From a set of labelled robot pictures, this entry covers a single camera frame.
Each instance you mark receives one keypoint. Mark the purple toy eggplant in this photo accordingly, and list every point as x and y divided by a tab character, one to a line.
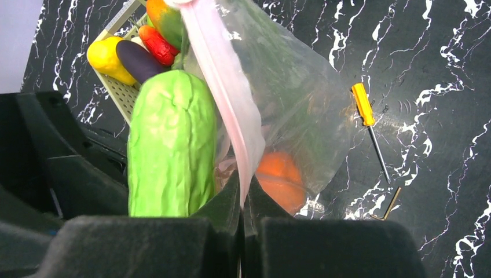
140	64

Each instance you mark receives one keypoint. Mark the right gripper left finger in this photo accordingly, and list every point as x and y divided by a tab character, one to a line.
205	244

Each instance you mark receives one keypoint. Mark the orange toy fruit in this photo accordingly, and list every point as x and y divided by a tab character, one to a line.
280	178

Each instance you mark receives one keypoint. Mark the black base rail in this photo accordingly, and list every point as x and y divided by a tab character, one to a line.
102	141

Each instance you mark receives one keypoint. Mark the green toy bitter gourd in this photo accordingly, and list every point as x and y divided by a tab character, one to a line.
171	147

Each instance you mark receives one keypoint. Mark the clear zip top bag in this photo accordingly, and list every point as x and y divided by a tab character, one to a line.
273	92

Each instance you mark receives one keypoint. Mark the small hex key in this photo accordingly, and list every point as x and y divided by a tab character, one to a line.
389	207

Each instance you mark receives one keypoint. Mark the yellow handled screwdriver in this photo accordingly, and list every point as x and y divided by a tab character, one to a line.
365	111

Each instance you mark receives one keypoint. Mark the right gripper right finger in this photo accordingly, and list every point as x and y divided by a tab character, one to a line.
279	245

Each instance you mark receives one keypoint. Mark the orange green toy mango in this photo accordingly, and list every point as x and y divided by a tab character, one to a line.
167	21

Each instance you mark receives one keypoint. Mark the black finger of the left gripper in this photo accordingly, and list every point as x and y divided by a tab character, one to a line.
52	174

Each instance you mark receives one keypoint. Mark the pale green plastic basket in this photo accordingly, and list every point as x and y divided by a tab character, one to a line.
131	16

